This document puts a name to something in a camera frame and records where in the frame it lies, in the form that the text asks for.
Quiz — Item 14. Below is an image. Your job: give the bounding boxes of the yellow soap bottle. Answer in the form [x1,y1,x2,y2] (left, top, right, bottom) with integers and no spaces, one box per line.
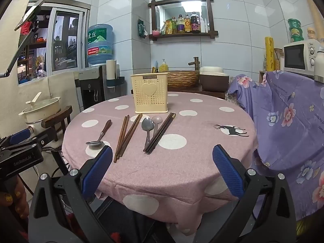
[159,59,169,72]

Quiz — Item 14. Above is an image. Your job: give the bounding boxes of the wooden wall shelf frame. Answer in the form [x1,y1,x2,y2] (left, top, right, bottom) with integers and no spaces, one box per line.
[148,0,218,41]

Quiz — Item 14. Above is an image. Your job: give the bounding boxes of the purple floral cloth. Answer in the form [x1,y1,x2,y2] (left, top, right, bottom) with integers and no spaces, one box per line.
[228,71,323,220]

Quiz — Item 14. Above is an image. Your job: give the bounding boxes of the green stacked bowls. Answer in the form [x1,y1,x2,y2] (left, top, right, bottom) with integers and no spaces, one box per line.
[287,19,304,42]

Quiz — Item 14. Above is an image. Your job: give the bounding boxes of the brown wooden chopstick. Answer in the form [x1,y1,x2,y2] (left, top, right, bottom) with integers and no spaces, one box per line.
[118,113,143,158]
[114,116,129,163]
[114,115,130,162]
[116,113,141,159]

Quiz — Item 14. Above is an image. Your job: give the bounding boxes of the cream cooking pot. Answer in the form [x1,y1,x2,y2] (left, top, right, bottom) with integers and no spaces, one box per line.
[19,92,61,124]

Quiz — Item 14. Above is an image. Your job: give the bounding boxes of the window frame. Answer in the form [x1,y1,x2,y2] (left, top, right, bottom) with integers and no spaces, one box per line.
[17,0,91,84]

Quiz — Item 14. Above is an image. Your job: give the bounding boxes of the bronze faucet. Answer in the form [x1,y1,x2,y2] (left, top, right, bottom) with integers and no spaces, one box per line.
[188,56,200,71]

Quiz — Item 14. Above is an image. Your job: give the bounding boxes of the blue water jug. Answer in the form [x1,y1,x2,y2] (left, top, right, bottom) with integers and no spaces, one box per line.
[87,24,113,65]

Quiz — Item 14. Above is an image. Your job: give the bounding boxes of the cream plastic utensil holder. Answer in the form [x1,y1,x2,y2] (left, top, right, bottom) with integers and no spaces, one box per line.
[131,72,168,114]

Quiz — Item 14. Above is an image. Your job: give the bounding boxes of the water dispenser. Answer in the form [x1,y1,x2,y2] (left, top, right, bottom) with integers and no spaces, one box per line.
[76,64,125,109]

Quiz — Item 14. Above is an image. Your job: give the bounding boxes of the yellow label oil bottle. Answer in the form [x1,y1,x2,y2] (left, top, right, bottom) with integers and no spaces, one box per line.
[184,14,191,32]

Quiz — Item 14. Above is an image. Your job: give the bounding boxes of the yellow roll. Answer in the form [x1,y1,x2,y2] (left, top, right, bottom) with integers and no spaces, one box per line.
[265,37,275,71]

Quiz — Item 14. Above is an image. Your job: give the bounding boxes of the pink polka dot tablecloth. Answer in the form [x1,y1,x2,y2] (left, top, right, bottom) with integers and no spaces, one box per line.
[61,91,259,236]

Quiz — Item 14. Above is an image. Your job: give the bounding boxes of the green hanging packet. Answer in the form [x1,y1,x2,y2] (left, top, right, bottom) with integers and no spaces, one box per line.
[137,19,148,38]

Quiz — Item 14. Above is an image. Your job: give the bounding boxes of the purple label bottle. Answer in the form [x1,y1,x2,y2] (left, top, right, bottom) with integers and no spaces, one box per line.
[177,14,185,33]

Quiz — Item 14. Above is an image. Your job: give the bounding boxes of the white microwave oven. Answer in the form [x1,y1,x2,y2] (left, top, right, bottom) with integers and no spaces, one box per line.
[283,39,322,77]

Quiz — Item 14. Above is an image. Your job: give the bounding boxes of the white kettle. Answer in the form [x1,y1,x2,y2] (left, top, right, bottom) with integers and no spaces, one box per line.
[314,47,324,84]

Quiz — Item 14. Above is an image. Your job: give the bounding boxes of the woven brown basin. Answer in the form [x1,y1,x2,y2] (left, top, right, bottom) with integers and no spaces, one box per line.
[167,71,199,88]

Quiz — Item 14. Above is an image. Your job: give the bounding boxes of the dark soy sauce bottle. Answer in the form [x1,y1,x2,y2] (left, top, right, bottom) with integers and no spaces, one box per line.
[191,12,201,33]

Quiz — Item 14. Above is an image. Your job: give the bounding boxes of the white brown rice cooker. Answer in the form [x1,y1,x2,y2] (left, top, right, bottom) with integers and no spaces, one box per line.
[199,66,230,93]

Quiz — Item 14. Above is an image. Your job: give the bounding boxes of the wooden sink counter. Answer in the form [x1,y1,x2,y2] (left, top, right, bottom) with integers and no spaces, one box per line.
[168,84,226,99]

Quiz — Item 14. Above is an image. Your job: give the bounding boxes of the black chopstick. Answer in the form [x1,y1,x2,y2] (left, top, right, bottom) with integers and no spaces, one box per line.
[146,113,177,155]
[143,112,174,153]

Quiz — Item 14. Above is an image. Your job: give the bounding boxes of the wooden handled metal spoon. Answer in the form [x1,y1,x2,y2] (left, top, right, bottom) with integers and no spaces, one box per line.
[86,120,112,146]

